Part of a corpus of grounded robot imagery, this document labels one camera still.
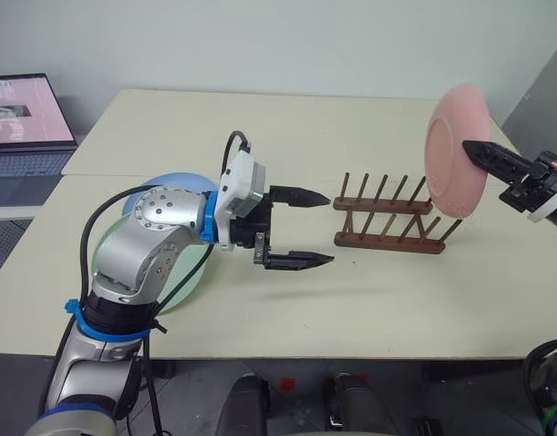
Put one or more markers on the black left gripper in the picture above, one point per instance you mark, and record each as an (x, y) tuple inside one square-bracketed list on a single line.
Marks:
[(255, 222)]

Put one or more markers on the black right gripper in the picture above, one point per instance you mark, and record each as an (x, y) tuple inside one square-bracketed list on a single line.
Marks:
[(537, 179)]

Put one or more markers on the pink plate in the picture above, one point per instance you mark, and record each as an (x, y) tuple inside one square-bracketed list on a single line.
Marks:
[(450, 150)]

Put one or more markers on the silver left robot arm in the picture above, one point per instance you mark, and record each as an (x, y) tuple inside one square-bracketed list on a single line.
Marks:
[(123, 254)]

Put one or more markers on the wooden dish rack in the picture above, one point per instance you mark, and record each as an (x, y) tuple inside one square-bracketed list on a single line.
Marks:
[(387, 243)]

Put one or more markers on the blue plate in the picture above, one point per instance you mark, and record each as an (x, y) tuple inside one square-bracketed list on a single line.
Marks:
[(191, 181)]

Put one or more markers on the green plate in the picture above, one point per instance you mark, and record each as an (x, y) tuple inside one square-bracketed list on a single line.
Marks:
[(187, 272)]

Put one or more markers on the red floor tape square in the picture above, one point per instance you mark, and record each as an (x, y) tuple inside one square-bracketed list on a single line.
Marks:
[(287, 384)]

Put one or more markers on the dark rounded shape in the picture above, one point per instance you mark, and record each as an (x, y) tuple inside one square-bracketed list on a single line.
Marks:
[(241, 404), (351, 402)]

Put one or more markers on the open laptop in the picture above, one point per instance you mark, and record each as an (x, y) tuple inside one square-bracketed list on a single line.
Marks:
[(14, 109)]

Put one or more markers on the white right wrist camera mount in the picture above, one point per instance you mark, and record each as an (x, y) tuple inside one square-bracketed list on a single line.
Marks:
[(553, 204)]

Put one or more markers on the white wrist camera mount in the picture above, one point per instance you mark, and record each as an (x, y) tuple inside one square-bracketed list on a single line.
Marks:
[(239, 181), (553, 204)]

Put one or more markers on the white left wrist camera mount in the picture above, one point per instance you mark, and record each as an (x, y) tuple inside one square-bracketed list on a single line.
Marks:
[(239, 181)]

